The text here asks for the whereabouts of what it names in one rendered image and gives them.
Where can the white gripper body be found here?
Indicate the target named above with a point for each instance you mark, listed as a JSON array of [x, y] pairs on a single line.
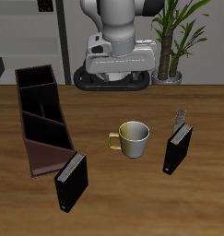
[[122, 63]]

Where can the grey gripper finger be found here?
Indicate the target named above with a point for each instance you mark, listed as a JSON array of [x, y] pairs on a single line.
[[104, 77], [135, 75]]

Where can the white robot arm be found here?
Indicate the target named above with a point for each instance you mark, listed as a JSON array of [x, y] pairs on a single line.
[[118, 21]]

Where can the white-yellow mug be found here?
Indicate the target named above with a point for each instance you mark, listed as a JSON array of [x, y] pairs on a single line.
[[133, 141]]

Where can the dark brown desk caddy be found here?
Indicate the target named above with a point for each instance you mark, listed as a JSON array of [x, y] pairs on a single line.
[[45, 132]]

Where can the black book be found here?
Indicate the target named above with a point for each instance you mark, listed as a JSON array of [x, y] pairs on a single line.
[[74, 184], [177, 152]]

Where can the green pot plant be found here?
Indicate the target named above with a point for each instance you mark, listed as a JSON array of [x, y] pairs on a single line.
[[165, 52]]

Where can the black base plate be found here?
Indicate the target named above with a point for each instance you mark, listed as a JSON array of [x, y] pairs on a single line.
[[85, 83]]

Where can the dark grey vertical post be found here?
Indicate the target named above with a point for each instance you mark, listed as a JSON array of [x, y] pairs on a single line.
[[63, 43]]

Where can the black wall box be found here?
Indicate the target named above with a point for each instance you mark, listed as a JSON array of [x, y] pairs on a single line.
[[45, 5]]

